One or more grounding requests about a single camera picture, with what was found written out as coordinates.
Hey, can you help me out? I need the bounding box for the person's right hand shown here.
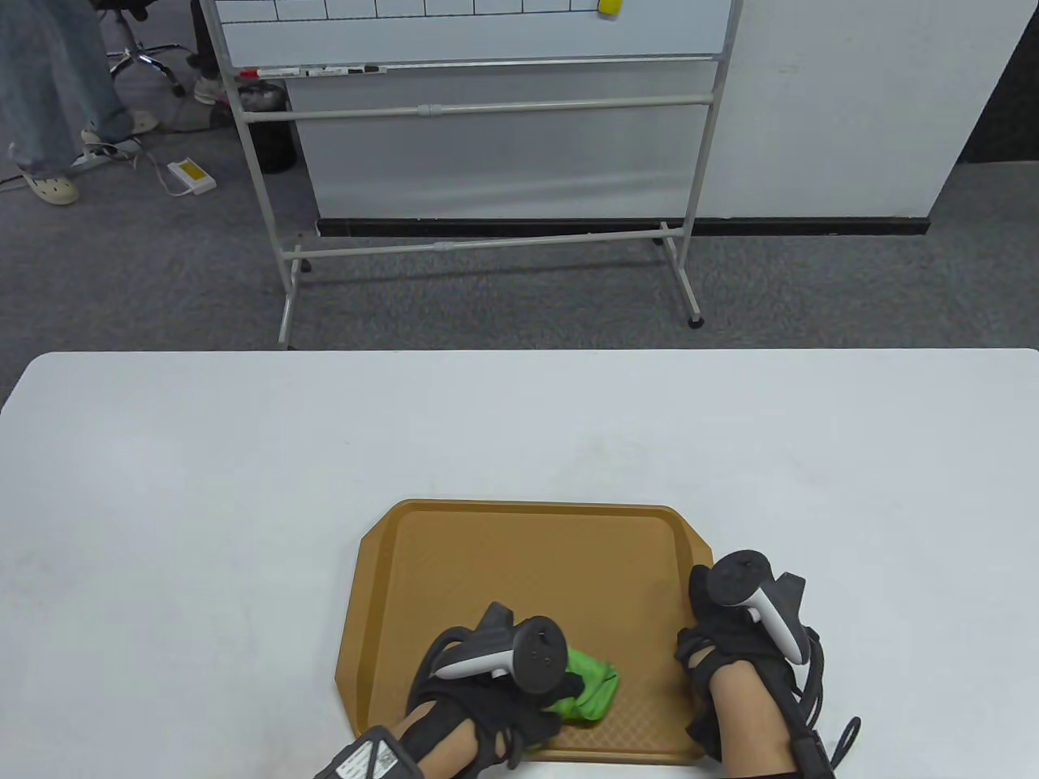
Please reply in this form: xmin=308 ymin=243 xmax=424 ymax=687
xmin=675 ymin=564 xmax=800 ymax=764

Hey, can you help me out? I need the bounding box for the person's left hand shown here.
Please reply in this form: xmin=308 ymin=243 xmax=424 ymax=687
xmin=406 ymin=625 xmax=585 ymax=768

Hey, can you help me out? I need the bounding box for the green square towel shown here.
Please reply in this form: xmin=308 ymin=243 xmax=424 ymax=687
xmin=540 ymin=645 xmax=622 ymax=723

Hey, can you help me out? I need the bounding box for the brown plastic food tray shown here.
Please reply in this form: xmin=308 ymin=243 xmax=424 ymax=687
xmin=335 ymin=499 xmax=715 ymax=765

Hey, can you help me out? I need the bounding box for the person's left forearm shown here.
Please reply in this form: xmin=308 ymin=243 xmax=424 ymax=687
xmin=406 ymin=702 xmax=492 ymax=779

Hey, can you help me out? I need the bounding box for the person's right forearm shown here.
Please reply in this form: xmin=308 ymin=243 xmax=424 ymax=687
xmin=706 ymin=661 xmax=800 ymax=779

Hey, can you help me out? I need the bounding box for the grey right hand controller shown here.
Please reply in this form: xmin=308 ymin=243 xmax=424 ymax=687
xmin=705 ymin=550 xmax=813 ymax=668

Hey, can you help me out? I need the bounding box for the grey hand controller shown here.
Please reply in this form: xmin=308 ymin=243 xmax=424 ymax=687
xmin=705 ymin=550 xmax=813 ymax=668
xmin=430 ymin=602 xmax=569 ymax=696

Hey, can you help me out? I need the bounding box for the grey left hand controller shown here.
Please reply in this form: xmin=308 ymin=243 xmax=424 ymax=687
xmin=430 ymin=602 xmax=569 ymax=696

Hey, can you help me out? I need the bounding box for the white and yellow adapter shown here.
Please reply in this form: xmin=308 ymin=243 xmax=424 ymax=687
xmin=167 ymin=159 xmax=218 ymax=196

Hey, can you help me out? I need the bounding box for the black trash bin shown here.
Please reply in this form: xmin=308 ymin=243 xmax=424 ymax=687
xmin=239 ymin=81 xmax=297 ymax=174

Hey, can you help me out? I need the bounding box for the rolling whiteboard on metal stand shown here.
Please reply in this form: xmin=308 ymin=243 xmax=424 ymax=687
xmin=199 ymin=0 xmax=744 ymax=350

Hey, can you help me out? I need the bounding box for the white power strip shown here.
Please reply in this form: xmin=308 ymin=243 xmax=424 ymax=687
xmin=69 ymin=138 xmax=143 ymax=170

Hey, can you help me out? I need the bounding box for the black office chair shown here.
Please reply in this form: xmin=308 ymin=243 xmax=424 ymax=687
xmin=96 ymin=0 xmax=193 ymax=98

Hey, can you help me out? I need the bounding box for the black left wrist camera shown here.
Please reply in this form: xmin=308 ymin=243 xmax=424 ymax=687
xmin=315 ymin=726 xmax=423 ymax=779

